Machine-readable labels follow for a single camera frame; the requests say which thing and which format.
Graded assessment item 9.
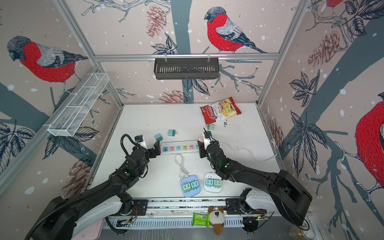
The white long power strip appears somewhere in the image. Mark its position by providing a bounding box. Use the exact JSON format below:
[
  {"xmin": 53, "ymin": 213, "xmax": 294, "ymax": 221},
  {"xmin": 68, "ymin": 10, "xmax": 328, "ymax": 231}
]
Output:
[{"xmin": 160, "ymin": 141, "xmax": 199, "ymax": 155}]

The light green usb charger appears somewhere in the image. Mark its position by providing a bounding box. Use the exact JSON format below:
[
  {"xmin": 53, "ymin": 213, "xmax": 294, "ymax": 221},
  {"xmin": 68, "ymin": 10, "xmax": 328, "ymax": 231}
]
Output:
[{"xmin": 213, "ymin": 180, "xmax": 222, "ymax": 189}]

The teal usb charger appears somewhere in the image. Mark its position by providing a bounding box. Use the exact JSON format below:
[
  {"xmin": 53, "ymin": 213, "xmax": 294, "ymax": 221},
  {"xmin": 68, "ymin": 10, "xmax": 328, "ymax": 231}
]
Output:
[
  {"xmin": 154, "ymin": 134, "xmax": 163, "ymax": 141},
  {"xmin": 205, "ymin": 179, "xmax": 214, "ymax": 187},
  {"xmin": 191, "ymin": 181, "xmax": 200, "ymax": 190},
  {"xmin": 168, "ymin": 130, "xmax": 177, "ymax": 137}
]

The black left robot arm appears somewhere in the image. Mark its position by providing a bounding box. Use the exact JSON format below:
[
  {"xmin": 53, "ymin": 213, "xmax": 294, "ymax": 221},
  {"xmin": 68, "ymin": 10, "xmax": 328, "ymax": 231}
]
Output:
[{"xmin": 26, "ymin": 140, "xmax": 161, "ymax": 240}]

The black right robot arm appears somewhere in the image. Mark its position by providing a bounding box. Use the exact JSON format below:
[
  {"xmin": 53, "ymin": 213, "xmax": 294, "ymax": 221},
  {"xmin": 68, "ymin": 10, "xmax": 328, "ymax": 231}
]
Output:
[{"xmin": 197, "ymin": 141, "xmax": 313, "ymax": 227}]

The white square power socket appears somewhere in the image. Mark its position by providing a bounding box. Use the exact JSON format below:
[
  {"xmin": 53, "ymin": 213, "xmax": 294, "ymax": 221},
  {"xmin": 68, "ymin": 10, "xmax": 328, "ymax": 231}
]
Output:
[{"xmin": 204, "ymin": 173, "xmax": 222, "ymax": 193}]

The red cassava chips bag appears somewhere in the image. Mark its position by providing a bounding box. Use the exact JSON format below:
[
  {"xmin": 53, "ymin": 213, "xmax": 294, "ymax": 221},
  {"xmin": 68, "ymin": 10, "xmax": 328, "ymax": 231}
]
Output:
[{"xmin": 200, "ymin": 97, "xmax": 242, "ymax": 125}]

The brown plush toy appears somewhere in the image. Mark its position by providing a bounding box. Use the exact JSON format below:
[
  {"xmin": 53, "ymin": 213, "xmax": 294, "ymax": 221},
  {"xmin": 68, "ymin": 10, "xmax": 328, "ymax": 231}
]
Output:
[{"xmin": 208, "ymin": 207, "xmax": 225, "ymax": 236}]

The green wet wipes pack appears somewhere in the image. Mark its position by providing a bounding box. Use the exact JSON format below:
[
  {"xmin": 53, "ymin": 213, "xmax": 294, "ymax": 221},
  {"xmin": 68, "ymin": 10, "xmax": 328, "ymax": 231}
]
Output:
[{"xmin": 192, "ymin": 213, "xmax": 210, "ymax": 228}]

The pink tray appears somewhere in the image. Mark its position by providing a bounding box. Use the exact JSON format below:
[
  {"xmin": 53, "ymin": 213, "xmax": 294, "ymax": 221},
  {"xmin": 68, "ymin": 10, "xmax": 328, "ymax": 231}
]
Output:
[{"xmin": 74, "ymin": 219, "xmax": 105, "ymax": 240}]

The glass jar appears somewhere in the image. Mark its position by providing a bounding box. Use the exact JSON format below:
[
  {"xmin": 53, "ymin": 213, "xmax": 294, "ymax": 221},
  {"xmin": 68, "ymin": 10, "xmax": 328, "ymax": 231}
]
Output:
[{"xmin": 288, "ymin": 226, "xmax": 315, "ymax": 240}]

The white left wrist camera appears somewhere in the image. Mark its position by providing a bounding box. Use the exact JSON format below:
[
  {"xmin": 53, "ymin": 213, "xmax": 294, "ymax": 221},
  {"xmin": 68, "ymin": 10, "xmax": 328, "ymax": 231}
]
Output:
[{"xmin": 134, "ymin": 135, "xmax": 147, "ymax": 149}]

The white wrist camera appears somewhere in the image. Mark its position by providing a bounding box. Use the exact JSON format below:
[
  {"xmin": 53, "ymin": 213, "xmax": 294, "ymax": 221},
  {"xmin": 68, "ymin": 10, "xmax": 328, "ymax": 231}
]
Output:
[
  {"xmin": 203, "ymin": 129, "xmax": 213, "ymax": 148},
  {"xmin": 134, "ymin": 135, "xmax": 147, "ymax": 149}
]

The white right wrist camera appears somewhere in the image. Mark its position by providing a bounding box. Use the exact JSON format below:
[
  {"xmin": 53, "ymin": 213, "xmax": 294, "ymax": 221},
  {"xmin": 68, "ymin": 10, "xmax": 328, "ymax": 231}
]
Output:
[{"xmin": 203, "ymin": 129, "xmax": 213, "ymax": 148}]

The white power strip cable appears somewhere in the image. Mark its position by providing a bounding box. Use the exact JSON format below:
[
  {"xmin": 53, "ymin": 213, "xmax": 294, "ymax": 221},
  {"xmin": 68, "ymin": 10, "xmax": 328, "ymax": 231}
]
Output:
[{"xmin": 220, "ymin": 141, "xmax": 278, "ymax": 162}]

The white blue socket cable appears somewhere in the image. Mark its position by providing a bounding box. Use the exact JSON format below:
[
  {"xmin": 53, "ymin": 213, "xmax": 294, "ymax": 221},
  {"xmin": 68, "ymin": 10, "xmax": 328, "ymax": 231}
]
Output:
[{"xmin": 173, "ymin": 153, "xmax": 190, "ymax": 179}]

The black hanging wire basket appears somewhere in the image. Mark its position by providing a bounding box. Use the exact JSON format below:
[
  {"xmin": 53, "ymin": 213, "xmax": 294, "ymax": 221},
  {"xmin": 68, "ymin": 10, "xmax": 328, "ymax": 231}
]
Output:
[{"xmin": 154, "ymin": 58, "xmax": 220, "ymax": 80}]

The white wire mesh shelf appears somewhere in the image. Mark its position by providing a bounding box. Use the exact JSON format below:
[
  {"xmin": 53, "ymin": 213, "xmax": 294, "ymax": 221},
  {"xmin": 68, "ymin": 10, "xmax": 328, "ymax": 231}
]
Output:
[{"xmin": 48, "ymin": 73, "xmax": 110, "ymax": 137}]

